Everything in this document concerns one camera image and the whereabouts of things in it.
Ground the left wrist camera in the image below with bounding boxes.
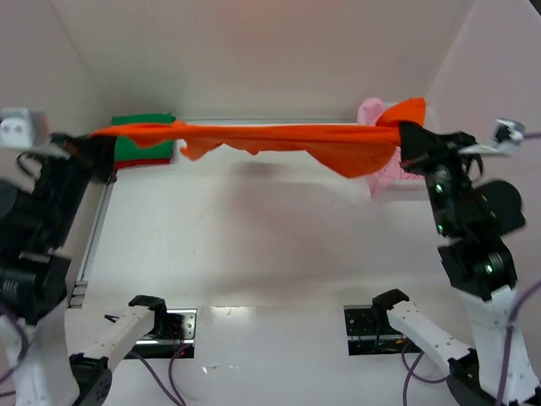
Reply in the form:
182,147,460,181
1,107,50,151

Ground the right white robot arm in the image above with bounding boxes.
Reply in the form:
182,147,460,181
372,119,540,405

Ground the orange t shirt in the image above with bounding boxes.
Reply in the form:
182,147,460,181
90,97,427,178

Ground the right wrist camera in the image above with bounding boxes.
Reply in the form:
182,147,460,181
493,118,525,146

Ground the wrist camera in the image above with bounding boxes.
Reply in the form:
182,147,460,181
1,107,50,151
493,118,525,146

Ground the folded green t shirt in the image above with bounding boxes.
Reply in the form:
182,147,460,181
112,113,176,162

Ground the pink t shirt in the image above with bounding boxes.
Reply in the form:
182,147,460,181
357,98,424,198

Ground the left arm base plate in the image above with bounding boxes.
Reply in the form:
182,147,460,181
132,309,198,359

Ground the white plastic basket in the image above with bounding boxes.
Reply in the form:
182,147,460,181
384,101,440,131

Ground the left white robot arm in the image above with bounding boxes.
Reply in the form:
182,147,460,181
1,134,167,405

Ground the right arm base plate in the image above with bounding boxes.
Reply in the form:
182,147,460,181
343,304,420,356

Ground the folded red t shirt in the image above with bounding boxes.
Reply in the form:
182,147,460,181
114,157,172,170

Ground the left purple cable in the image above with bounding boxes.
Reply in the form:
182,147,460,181
0,304,195,406

